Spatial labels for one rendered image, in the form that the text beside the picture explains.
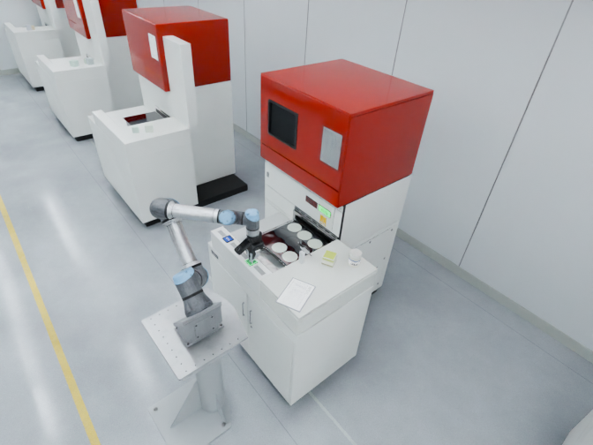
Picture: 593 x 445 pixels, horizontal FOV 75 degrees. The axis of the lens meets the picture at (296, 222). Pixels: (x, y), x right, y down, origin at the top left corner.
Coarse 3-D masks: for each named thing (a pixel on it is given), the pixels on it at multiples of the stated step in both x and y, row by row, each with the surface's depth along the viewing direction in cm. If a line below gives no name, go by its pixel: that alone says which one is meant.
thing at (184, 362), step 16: (176, 304) 220; (224, 304) 222; (144, 320) 210; (160, 320) 211; (176, 320) 212; (224, 320) 214; (160, 336) 203; (176, 336) 203; (208, 336) 204; (224, 336) 205; (240, 336) 205; (176, 352) 196; (192, 352) 196; (208, 352) 197; (224, 352) 198; (176, 368) 189; (192, 368) 189
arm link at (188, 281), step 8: (184, 272) 200; (192, 272) 202; (176, 280) 199; (184, 280) 198; (192, 280) 200; (200, 280) 208; (176, 288) 201; (184, 288) 198; (192, 288) 199; (200, 288) 203; (184, 296) 199
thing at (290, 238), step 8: (288, 224) 272; (272, 232) 264; (280, 232) 265; (288, 232) 265; (296, 232) 266; (264, 240) 257; (272, 240) 258; (280, 240) 258; (288, 240) 259; (296, 240) 259; (304, 240) 259; (320, 240) 260; (288, 248) 252; (296, 248) 253; (312, 248) 253; (280, 256) 245; (288, 264) 240
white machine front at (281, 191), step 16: (272, 176) 288; (288, 176) 273; (272, 192) 297; (288, 192) 280; (304, 192) 263; (288, 208) 287; (304, 208) 270; (336, 208) 243; (304, 224) 278; (320, 224) 263; (336, 224) 249
